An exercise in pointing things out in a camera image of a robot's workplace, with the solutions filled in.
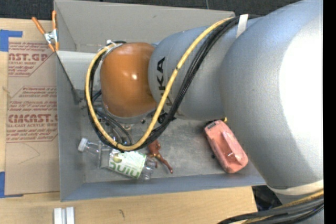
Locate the pink wrapped block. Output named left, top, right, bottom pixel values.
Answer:
left=204, top=120, right=249, bottom=174

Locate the clear plastic bottle green label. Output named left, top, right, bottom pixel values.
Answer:
left=77, top=137, right=158, bottom=181

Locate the brown cardboard board red print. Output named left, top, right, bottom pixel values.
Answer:
left=0, top=17, right=61, bottom=197

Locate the brown toy figure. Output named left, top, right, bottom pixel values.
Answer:
left=146, top=140, right=174, bottom=174

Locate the grey metal bin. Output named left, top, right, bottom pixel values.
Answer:
left=54, top=0, right=267, bottom=202

